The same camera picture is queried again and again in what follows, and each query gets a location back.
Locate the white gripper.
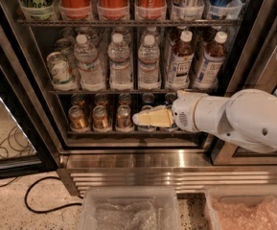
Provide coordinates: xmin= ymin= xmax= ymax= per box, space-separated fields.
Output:
xmin=132 ymin=90 xmax=207 ymax=132

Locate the clear water bottle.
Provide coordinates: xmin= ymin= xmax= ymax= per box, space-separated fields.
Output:
xmin=74 ymin=34 xmax=105 ymax=91
xmin=138 ymin=34 xmax=160 ymax=89
xmin=107 ymin=34 xmax=133 ymax=90

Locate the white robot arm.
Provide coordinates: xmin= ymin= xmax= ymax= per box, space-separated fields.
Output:
xmin=132 ymin=89 xmax=277 ymax=153

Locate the blue can front middle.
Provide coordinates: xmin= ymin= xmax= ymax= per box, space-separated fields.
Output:
xmin=159 ymin=105 xmax=178 ymax=132

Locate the tea bottle left front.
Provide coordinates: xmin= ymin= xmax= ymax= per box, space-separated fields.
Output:
xmin=167 ymin=31 xmax=194 ymax=89

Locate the tea bottle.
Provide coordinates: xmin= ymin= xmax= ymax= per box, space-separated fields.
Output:
xmin=167 ymin=31 xmax=194 ymax=89
xmin=194 ymin=31 xmax=227 ymax=87

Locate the gold can front middle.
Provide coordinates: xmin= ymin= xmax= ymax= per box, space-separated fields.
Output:
xmin=92 ymin=105 xmax=111 ymax=132

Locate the gold can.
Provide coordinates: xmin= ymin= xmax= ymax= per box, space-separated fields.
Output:
xmin=68 ymin=105 xmax=89 ymax=132
xmin=92 ymin=105 xmax=111 ymax=132
xmin=116 ymin=105 xmax=133 ymax=131

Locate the tea bottle right front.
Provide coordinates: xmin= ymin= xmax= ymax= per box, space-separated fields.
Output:
xmin=194 ymin=31 xmax=227 ymax=87

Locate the rear water bottle right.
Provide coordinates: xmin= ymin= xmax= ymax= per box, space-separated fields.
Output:
xmin=141 ymin=27 xmax=161 ymax=45

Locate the stainless steel fridge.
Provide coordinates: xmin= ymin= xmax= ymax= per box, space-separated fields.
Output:
xmin=0 ymin=0 xmax=277 ymax=196

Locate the green white can middle shelf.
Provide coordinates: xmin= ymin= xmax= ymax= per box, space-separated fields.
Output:
xmin=46 ymin=52 xmax=78 ymax=91

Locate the red cola can middle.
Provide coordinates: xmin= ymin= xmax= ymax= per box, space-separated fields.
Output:
xmin=98 ymin=0 xmax=128 ymax=20

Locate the red cola can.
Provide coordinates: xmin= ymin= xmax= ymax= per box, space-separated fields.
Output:
xmin=60 ymin=0 xmax=90 ymax=20
xmin=98 ymin=0 xmax=128 ymax=20
xmin=135 ymin=0 xmax=166 ymax=20

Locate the open fridge glass door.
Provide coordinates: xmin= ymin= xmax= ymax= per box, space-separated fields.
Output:
xmin=0 ymin=23 xmax=58 ymax=179

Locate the blue can front left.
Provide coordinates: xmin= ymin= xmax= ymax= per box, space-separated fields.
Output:
xmin=138 ymin=105 xmax=156 ymax=132

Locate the gold can front right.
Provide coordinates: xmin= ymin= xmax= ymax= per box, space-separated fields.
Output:
xmin=116 ymin=105 xmax=133 ymax=131

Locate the gold can front left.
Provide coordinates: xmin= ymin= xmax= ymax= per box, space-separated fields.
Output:
xmin=68 ymin=105 xmax=89 ymax=132

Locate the clear bin with bubble wrap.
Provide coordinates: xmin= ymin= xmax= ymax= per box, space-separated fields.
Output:
xmin=78 ymin=186 xmax=181 ymax=230

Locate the red cola can right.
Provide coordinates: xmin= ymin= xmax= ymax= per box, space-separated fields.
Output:
xmin=135 ymin=0 xmax=166 ymax=20

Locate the blue silver can top left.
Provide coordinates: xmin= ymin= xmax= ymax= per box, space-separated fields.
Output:
xmin=172 ymin=0 xmax=204 ymax=21

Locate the clear bin with pink wrap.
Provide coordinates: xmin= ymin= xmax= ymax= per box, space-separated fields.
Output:
xmin=204 ymin=185 xmax=277 ymax=230

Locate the red cola can left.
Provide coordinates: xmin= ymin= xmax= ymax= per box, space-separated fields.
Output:
xmin=60 ymin=0 xmax=90 ymax=20

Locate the black power cable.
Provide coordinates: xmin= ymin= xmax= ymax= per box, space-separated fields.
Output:
xmin=24 ymin=175 xmax=83 ymax=215

